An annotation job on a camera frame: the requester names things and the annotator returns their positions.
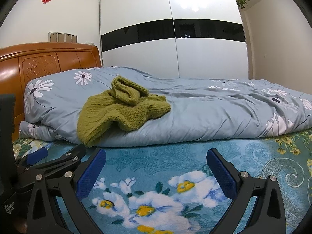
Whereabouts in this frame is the carved wooden headboard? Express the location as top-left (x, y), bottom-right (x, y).
top-left (0, 43), bottom-right (102, 140)

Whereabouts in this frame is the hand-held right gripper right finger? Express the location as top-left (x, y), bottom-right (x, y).
top-left (206, 148), bottom-right (286, 234)

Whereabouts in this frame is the light blue floral quilt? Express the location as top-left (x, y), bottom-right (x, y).
top-left (19, 66), bottom-right (312, 147)

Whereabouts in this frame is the white and black sliding wardrobe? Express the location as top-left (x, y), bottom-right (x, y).
top-left (99, 0), bottom-right (253, 81)

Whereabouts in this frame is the olive green knit sweater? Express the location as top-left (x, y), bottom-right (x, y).
top-left (77, 76), bottom-right (172, 148)

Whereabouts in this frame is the teal floral bed blanket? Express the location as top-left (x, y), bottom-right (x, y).
top-left (11, 127), bottom-right (312, 234)

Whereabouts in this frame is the beige wall switch panel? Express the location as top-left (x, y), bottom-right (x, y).
top-left (48, 32), bottom-right (78, 43)

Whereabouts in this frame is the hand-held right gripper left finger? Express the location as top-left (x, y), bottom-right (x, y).
top-left (26, 148), bottom-right (107, 234)

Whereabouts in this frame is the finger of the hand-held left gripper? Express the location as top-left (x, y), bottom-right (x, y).
top-left (17, 143), bottom-right (87, 188)
top-left (15, 147), bottom-right (48, 173)

